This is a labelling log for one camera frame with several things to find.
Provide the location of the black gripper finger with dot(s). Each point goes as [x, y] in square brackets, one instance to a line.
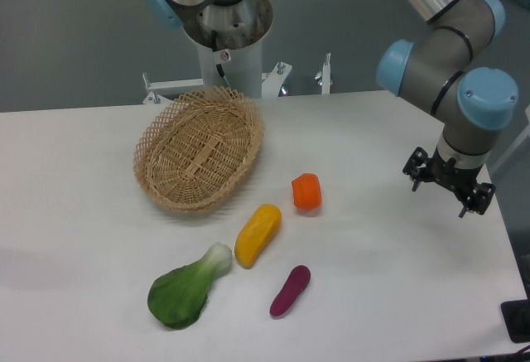
[476, 198]
[416, 168]

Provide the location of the black device at table edge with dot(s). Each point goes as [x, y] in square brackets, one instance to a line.
[516, 319]

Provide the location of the yellow toy sweet potato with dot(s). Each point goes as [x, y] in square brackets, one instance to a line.
[256, 234]

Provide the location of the orange toy pepper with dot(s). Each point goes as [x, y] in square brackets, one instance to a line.
[306, 191]

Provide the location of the green toy bok choy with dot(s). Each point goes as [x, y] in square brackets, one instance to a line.
[177, 298]

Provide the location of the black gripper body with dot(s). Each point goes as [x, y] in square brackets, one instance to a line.
[459, 181]

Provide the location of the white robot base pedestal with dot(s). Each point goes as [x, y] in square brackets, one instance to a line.
[229, 43]

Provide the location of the purple toy sweet potato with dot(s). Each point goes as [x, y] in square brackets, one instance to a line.
[296, 283]

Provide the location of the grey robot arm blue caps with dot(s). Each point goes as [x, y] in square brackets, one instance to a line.
[474, 105]

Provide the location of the woven wicker basket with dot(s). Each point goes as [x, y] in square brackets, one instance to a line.
[196, 151]

